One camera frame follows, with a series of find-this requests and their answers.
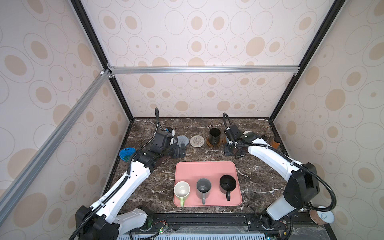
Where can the black right corner post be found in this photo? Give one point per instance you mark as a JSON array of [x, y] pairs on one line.
[[319, 36]]

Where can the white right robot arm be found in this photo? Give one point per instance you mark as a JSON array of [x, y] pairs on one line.
[[303, 183]]

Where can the black mug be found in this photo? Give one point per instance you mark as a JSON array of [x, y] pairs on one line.
[[227, 185], [214, 136]]

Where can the multicolour stitched white coaster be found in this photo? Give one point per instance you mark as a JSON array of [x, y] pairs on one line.
[[197, 141]]

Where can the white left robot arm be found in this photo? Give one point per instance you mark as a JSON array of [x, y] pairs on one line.
[[102, 220]]

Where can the green white mug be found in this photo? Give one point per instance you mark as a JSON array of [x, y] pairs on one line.
[[181, 191]]

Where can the blue lidded white cup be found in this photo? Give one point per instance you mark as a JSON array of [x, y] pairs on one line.
[[125, 154]]

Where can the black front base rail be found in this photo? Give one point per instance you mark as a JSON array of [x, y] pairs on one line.
[[207, 226]]

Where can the brown can white lid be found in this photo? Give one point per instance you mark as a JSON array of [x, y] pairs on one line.
[[322, 218]]

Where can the pink tray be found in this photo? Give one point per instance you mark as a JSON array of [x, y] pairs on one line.
[[189, 173]]

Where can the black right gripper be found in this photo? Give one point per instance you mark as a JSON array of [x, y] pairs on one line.
[[227, 152]]

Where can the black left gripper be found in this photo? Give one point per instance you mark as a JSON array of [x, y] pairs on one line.
[[183, 152]]

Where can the aluminium back crossbar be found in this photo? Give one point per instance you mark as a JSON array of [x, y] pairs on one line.
[[112, 70]]

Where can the grey mug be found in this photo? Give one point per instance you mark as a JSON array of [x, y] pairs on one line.
[[204, 187]]

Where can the orange bottle black cap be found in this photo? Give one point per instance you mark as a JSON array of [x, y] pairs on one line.
[[275, 142]]

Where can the light blue woven coaster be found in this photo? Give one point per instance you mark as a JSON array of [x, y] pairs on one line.
[[183, 140]]

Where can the aluminium left side bar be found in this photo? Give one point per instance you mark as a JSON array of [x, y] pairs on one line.
[[20, 185]]

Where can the black corner frame post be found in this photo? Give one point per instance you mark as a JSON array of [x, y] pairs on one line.
[[96, 44]]

